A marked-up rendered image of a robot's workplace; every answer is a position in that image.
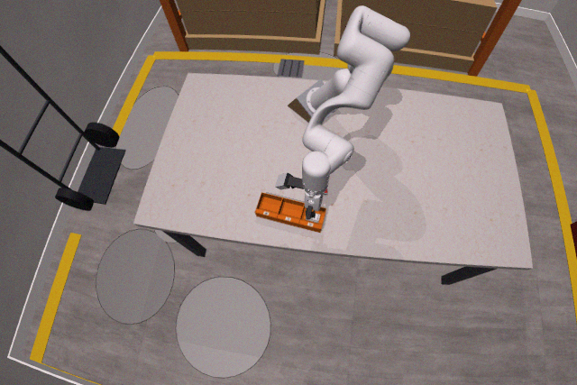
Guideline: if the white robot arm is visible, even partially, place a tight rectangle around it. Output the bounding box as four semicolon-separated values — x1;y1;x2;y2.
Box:
275;5;410;198

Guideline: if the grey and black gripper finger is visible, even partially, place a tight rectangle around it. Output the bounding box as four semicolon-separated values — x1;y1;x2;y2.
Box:
306;206;316;220

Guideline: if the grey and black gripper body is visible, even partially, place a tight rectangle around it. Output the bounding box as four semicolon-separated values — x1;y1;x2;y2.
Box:
305;191;323;211

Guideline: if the orange rack of bins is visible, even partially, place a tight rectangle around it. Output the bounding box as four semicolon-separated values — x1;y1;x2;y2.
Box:
255;192;326;233

